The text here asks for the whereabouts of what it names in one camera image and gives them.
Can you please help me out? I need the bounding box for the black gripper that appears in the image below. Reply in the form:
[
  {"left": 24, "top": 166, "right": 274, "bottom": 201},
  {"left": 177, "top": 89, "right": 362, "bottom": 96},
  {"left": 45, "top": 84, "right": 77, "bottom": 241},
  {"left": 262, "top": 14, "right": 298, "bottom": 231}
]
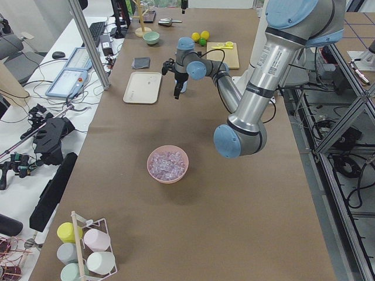
[{"left": 161, "top": 58, "right": 188, "bottom": 100}]

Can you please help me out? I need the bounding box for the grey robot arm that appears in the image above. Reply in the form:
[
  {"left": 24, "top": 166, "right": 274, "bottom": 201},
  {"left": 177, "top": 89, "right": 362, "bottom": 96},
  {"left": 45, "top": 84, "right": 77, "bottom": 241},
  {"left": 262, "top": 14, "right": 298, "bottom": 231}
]
[{"left": 162, "top": 1, "right": 346, "bottom": 158}]

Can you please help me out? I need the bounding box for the light blue cup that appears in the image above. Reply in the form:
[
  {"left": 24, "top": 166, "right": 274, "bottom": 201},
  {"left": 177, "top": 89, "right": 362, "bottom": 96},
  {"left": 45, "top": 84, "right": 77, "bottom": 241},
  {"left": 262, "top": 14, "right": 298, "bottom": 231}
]
[{"left": 181, "top": 81, "right": 188, "bottom": 93}]

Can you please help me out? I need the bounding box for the pile of clear ice cubes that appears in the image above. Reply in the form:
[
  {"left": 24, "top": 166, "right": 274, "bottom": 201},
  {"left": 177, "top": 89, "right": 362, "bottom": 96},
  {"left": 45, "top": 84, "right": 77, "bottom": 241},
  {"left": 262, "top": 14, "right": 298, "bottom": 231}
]
[{"left": 148, "top": 151, "right": 187, "bottom": 181}]

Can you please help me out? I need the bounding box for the pink cup in rack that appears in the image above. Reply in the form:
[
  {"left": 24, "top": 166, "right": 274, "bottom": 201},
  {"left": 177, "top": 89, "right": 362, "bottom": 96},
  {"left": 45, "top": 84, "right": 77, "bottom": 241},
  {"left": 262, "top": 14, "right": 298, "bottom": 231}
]
[{"left": 83, "top": 229, "right": 111, "bottom": 252}]

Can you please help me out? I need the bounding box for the yellow cup in rack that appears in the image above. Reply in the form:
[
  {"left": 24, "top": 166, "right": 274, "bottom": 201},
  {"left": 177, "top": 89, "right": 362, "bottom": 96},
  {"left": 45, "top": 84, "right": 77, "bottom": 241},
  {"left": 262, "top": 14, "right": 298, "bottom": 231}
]
[{"left": 57, "top": 222, "right": 76, "bottom": 243}]

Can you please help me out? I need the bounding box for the white cup in rack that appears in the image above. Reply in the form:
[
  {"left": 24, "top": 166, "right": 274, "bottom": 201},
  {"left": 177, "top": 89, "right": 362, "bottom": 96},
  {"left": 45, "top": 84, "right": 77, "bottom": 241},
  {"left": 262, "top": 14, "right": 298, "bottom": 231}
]
[{"left": 86, "top": 252, "right": 115, "bottom": 275}]

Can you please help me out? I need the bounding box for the grey cup in rack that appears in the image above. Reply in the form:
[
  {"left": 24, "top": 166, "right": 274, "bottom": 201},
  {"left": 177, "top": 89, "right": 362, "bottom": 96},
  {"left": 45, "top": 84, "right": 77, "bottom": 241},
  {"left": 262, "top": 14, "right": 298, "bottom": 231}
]
[{"left": 56, "top": 242, "right": 78, "bottom": 265}]

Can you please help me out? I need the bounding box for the mint cup in rack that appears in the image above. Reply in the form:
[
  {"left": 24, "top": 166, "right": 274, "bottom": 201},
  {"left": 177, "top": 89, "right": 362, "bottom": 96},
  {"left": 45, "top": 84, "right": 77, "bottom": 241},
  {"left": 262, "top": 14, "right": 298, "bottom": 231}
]
[{"left": 60, "top": 263, "right": 81, "bottom": 281}]

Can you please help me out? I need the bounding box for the cream rabbit tray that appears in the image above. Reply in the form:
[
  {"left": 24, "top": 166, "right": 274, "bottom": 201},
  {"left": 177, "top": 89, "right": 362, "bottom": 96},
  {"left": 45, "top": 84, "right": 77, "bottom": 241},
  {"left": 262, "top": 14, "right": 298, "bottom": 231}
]
[{"left": 123, "top": 71, "right": 162, "bottom": 104}]

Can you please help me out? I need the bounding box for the grey folded cloth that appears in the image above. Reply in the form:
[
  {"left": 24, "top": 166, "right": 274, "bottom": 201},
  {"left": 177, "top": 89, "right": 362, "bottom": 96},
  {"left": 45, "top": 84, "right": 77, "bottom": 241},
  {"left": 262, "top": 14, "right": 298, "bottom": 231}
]
[{"left": 132, "top": 57, "right": 151, "bottom": 69}]

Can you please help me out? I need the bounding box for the green bowl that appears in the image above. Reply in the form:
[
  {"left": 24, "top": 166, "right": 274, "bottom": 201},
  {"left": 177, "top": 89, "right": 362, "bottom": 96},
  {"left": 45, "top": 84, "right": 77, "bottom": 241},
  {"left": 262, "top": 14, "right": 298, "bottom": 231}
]
[{"left": 143, "top": 31, "right": 160, "bottom": 46}]

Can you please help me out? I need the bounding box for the green lime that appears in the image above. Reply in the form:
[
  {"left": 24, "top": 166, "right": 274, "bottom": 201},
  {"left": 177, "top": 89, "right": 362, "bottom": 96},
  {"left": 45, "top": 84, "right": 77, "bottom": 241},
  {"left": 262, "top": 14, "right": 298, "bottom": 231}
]
[{"left": 199, "top": 38, "right": 206, "bottom": 46}]

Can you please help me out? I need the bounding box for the lower whole yellow lemon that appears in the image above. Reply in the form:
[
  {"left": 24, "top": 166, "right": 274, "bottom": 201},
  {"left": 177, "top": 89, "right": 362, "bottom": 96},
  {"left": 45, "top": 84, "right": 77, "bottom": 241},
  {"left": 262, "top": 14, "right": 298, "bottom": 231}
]
[{"left": 191, "top": 32, "right": 200, "bottom": 42}]

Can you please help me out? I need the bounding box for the whole yellow lemon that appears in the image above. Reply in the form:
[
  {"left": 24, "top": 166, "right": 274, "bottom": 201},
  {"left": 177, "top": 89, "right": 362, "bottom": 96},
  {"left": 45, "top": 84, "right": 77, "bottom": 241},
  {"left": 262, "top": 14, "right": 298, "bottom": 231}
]
[
  {"left": 200, "top": 30, "right": 210, "bottom": 40},
  {"left": 191, "top": 32, "right": 200, "bottom": 42}
]

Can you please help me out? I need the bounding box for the upper whole yellow lemon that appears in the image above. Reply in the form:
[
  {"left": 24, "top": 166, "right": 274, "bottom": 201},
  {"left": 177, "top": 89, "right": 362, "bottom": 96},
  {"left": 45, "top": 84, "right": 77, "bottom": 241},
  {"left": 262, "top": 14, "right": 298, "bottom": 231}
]
[{"left": 200, "top": 30, "right": 210, "bottom": 40}]

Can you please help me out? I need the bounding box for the metal scoop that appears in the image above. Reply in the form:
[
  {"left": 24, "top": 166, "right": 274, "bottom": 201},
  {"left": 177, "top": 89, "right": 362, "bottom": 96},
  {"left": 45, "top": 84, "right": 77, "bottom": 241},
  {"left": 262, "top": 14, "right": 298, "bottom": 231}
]
[{"left": 158, "top": 18, "right": 183, "bottom": 27}]

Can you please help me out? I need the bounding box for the wooden mug tree stand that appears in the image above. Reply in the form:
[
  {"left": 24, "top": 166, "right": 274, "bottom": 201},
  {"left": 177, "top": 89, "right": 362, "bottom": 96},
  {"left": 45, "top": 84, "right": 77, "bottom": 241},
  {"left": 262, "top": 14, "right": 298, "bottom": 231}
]
[{"left": 132, "top": 0, "right": 152, "bottom": 37}]

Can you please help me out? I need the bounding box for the wooden cutting board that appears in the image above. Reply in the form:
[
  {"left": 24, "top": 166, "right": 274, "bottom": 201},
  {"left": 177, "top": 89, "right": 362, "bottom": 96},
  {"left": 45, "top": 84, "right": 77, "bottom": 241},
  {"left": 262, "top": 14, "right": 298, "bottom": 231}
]
[{"left": 206, "top": 42, "right": 240, "bottom": 70}]

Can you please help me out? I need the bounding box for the yellow plastic knife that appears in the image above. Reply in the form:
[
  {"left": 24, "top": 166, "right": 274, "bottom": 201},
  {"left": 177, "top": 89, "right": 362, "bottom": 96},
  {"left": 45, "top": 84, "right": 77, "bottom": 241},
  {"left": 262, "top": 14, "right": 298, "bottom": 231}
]
[{"left": 212, "top": 44, "right": 233, "bottom": 49}]

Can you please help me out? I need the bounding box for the upper lemon half slice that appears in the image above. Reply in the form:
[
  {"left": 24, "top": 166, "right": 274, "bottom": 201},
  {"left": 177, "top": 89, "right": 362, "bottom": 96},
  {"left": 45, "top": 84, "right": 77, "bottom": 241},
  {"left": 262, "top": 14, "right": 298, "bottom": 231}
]
[{"left": 224, "top": 42, "right": 234, "bottom": 49}]

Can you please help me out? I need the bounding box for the black box device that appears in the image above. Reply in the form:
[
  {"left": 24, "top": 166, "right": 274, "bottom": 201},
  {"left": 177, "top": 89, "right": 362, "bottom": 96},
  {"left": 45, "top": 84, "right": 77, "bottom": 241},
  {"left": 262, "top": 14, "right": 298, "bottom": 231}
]
[{"left": 100, "top": 34, "right": 114, "bottom": 56}]

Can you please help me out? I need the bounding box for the pink bowl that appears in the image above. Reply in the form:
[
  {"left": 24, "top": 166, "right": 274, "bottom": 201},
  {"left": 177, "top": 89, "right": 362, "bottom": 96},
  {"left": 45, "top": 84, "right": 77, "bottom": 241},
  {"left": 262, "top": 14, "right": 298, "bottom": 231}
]
[{"left": 146, "top": 145, "right": 189, "bottom": 184}]

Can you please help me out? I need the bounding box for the black keyboard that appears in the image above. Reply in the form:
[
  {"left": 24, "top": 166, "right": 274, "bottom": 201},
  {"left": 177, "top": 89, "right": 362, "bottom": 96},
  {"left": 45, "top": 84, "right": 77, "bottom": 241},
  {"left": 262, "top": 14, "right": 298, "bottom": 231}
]
[{"left": 89, "top": 22, "right": 105, "bottom": 47}]

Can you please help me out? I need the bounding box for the teach pendant tablet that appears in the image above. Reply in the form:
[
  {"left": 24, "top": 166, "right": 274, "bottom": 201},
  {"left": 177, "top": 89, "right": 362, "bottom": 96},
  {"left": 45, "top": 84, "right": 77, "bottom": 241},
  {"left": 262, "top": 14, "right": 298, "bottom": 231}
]
[{"left": 46, "top": 47, "right": 93, "bottom": 99}]

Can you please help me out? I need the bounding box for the black computer mouse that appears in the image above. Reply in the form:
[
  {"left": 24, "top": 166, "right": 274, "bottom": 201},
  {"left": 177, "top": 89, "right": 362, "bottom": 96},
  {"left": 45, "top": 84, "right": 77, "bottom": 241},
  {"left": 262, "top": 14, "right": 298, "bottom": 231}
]
[{"left": 52, "top": 51, "right": 66, "bottom": 59}]

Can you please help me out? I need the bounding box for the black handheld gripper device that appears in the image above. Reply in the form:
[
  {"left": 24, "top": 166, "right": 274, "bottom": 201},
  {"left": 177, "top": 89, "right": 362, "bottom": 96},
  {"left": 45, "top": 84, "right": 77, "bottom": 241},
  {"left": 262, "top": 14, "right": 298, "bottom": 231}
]
[{"left": 20, "top": 104, "right": 75, "bottom": 165}]

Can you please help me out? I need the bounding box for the black long bar device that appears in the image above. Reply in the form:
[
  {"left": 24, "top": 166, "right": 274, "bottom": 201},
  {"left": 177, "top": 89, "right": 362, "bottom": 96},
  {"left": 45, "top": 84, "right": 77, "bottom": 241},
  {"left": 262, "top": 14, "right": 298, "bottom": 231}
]
[{"left": 29, "top": 152, "right": 77, "bottom": 232}]

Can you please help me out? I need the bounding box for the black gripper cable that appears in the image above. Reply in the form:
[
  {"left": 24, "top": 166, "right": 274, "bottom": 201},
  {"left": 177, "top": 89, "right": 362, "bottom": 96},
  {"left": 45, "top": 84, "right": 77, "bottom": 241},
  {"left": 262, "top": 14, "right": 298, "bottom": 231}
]
[{"left": 196, "top": 49, "right": 278, "bottom": 124}]

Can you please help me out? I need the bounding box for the aluminium frame post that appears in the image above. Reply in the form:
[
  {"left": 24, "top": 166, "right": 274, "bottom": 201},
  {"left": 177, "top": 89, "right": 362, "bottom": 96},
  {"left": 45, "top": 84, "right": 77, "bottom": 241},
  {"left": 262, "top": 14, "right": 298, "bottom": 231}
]
[{"left": 67, "top": 0, "right": 110, "bottom": 91}]

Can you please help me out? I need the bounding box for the white wire cup rack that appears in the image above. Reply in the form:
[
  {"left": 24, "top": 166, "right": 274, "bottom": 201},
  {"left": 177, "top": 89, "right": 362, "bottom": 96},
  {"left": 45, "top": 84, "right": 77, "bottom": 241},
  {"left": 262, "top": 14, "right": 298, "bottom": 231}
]
[{"left": 71, "top": 211, "right": 118, "bottom": 280}]

